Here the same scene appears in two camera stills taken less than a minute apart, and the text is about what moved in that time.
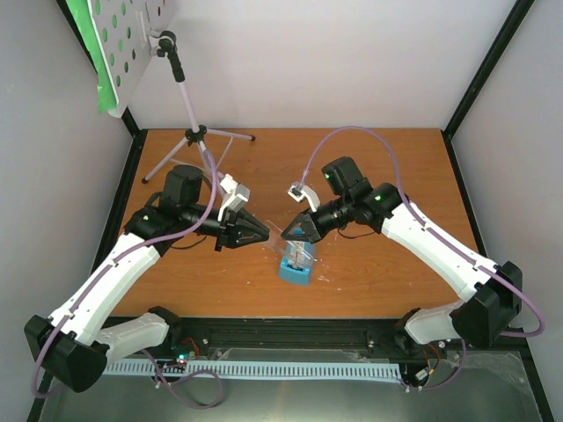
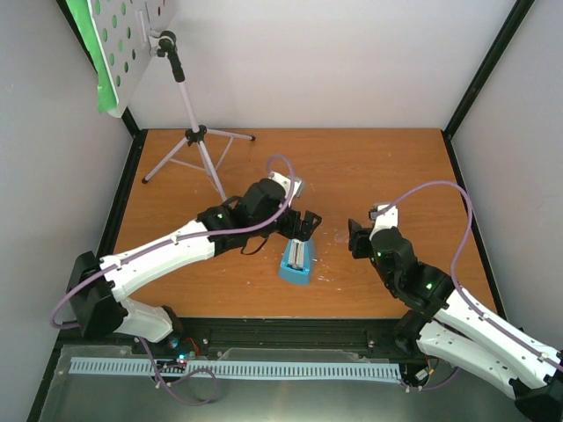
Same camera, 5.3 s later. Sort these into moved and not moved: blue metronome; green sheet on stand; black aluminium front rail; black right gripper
Moved: black right gripper
Not moved: green sheet on stand; black aluminium front rail; blue metronome
